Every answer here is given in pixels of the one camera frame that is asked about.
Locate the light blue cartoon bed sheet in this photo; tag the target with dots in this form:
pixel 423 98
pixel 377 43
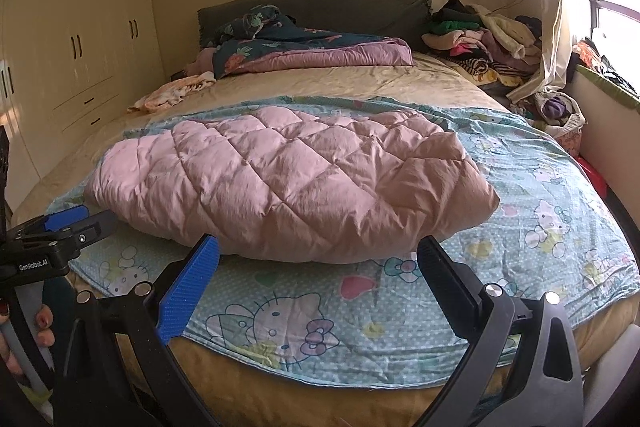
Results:
pixel 525 207

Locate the red object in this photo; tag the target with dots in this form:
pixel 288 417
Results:
pixel 595 174

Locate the cream curtain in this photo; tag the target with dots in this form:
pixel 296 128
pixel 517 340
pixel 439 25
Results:
pixel 555 7

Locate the dark floral quilt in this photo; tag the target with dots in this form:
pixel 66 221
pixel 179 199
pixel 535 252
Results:
pixel 280 52

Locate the person's left hand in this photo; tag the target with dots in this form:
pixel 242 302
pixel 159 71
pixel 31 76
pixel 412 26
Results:
pixel 44 332

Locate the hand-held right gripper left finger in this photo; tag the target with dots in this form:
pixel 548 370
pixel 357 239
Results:
pixel 192 287

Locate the cluttered green windowsill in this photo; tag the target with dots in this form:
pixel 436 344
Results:
pixel 610 82

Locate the peach printed garment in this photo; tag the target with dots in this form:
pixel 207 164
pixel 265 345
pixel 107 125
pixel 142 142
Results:
pixel 175 92

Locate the cream wardrobe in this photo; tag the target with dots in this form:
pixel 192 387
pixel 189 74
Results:
pixel 75 32

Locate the bed with beige sheet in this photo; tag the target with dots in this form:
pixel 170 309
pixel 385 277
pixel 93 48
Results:
pixel 350 82

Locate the pink pillow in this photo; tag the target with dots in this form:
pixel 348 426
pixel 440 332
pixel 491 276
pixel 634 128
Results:
pixel 200 62

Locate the pink quilted jacket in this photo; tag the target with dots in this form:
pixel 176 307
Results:
pixel 300 177

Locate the grey headboard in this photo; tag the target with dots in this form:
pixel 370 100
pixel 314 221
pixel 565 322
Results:
pixel 350 7

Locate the pile of mixed clothes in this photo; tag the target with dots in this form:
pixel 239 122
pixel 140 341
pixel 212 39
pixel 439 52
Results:
pixel 465 37

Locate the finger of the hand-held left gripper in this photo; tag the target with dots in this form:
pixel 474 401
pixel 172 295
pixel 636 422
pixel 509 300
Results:
pixel 65 218
pixel 92 229

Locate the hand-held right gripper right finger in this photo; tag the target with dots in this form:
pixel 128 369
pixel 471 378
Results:
pixel 450 277

